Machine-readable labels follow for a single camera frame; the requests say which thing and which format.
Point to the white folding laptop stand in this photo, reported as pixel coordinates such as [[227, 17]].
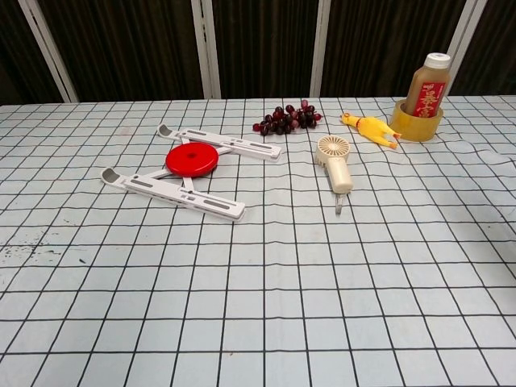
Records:
[[209, 203]]

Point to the dark red grape bunch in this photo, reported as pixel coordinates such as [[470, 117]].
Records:
[[287, 119]]

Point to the brown drink bottle white cap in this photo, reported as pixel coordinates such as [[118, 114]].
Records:
[[428, 86]]

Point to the red round disc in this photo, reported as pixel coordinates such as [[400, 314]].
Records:
[[192, 159]]

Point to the yellow packing tape roll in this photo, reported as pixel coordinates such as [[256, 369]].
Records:
[[415, 128]]

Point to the yellow rubber chicken toy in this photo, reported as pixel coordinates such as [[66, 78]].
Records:
[[373, 129]]

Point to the white checkered tablecloth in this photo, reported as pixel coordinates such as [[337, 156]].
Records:
[[258, 282]]

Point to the small beige handheld fan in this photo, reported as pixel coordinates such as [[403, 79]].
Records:
[[338, 169]]

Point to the white partition frame post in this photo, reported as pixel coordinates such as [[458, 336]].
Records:
[[48, 50], [321, 48], [463, 36], [205, 48]]

